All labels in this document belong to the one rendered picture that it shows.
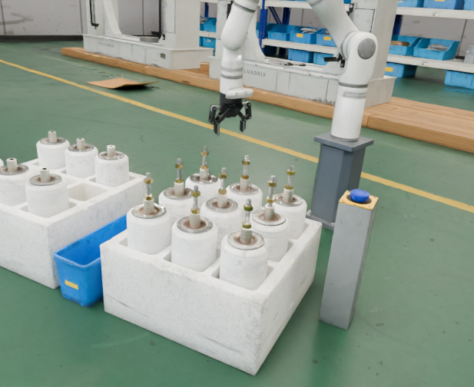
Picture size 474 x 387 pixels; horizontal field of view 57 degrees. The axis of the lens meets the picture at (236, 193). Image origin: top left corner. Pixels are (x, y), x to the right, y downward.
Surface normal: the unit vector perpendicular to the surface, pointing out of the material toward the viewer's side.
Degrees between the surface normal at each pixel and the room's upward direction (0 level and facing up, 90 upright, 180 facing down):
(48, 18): 90
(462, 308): 0
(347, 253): 90
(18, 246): 90
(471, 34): 90
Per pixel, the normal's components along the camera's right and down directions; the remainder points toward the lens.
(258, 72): -0.68, 0.25
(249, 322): -0.45, 0.32
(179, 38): 0.73, 0.31
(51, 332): 0.07, -0.92
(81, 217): 0.89, 0.23
